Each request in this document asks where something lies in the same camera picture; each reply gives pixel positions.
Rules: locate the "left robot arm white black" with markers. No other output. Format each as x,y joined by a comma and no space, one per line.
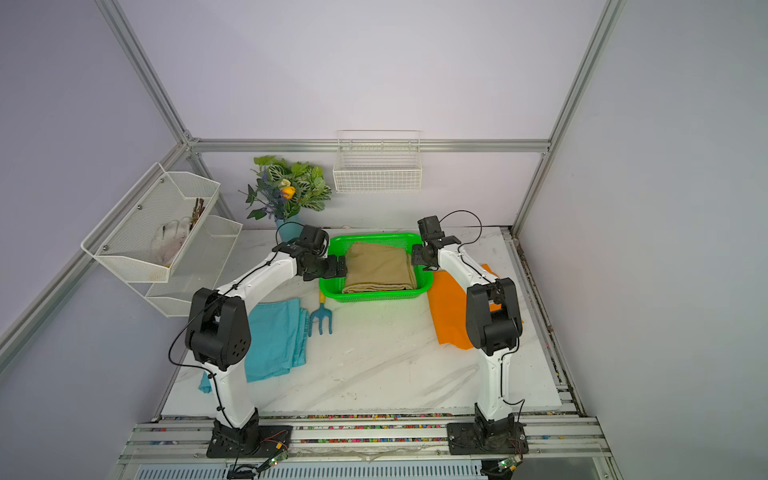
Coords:
218,331

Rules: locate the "artificial flower bouquet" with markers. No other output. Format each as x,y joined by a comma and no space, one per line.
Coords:
282,189

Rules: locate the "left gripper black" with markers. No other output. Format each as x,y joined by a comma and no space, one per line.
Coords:
333,271

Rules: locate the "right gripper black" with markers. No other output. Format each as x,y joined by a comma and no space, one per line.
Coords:
419,255

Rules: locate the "teal vase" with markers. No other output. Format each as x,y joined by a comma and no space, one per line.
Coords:
287,230

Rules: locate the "white wire wall basket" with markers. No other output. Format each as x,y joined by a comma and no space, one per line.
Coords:
378,161

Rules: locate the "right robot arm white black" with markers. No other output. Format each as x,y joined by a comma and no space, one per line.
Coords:
492,409

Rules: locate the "khaki pants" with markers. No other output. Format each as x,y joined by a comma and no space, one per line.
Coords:
374,268

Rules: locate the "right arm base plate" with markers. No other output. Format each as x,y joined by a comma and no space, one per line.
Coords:
471,439

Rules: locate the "teal pants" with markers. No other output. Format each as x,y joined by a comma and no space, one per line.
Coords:
279,334

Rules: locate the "orange pants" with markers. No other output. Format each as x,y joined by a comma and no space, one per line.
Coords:
447,312

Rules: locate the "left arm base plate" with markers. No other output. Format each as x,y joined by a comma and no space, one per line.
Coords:
252,442

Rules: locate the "white mesh two-tier shelf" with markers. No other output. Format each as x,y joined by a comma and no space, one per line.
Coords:
121,242

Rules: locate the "clear glove in shelf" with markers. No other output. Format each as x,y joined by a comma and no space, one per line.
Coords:
168,240

